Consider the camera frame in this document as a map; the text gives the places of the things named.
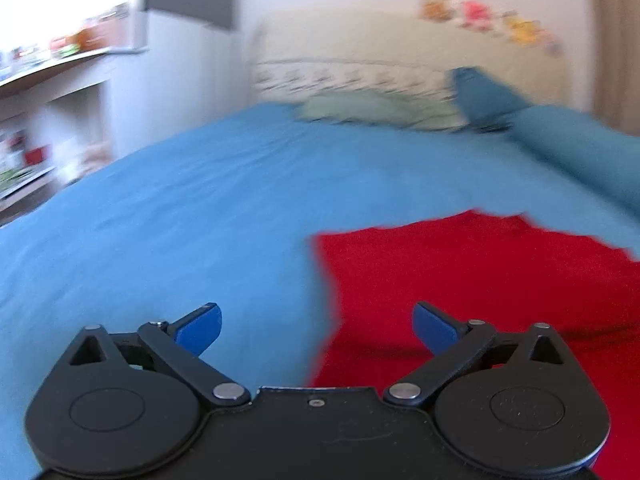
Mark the blue pillow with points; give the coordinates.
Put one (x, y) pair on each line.
(550, 130)

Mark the pale green pillow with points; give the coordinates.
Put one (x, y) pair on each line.
(380, 110)

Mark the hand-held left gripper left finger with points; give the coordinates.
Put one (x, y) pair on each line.
(199, 331)

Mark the blue bed sheet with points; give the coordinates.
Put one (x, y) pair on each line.
(190, 210)

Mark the cream padded headboard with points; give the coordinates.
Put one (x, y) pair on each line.
(400, 40)

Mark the white shelving unit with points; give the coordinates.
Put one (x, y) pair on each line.
(65, 70)

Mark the patterned white pillow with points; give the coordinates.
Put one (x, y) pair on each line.
(350, 79)

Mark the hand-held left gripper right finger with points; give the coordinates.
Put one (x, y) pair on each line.
(434, 331)

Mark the beige curtain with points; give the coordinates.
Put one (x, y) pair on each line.
(612, 50)

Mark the colourful wall stickers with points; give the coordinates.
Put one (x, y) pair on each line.
(487, 17)

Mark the red small garment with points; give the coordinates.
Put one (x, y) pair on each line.
(480, 300)

